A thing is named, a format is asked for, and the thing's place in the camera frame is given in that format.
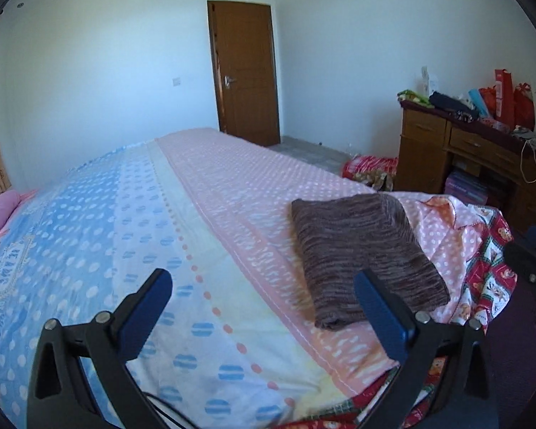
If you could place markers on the red gift bag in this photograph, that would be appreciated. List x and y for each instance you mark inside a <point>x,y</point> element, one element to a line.
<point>504,97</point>

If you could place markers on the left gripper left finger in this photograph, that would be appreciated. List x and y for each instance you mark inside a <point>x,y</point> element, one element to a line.
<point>59,393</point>

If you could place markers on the red patterned quilt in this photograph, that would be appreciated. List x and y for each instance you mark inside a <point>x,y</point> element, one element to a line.
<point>441,256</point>

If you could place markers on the pink and blue bedsheet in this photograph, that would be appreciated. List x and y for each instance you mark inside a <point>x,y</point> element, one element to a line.
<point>206,208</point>

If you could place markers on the brown knit sweater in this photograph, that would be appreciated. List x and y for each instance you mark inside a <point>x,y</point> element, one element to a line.
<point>339,239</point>

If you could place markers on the brown wooden door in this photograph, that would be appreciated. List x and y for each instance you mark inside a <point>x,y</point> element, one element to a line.
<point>242,46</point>

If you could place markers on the white wall socket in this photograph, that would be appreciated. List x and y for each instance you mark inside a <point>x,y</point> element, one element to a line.
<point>430,82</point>

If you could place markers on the green item on desk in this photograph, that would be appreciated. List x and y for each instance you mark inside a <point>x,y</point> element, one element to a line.
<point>409,95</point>

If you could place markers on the brown wooden desk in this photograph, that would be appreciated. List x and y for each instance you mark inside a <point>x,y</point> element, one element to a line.
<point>434,144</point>

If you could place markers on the purple storage box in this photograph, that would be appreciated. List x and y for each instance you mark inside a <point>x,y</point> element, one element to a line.
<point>466,189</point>

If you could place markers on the silver door handle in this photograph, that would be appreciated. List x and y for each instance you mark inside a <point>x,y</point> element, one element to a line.
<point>228,81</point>

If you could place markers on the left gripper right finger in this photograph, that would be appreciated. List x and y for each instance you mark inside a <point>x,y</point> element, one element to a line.
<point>464,397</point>

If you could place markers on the dark clothes on desk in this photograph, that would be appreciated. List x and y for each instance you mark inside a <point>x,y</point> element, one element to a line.
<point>453,106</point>

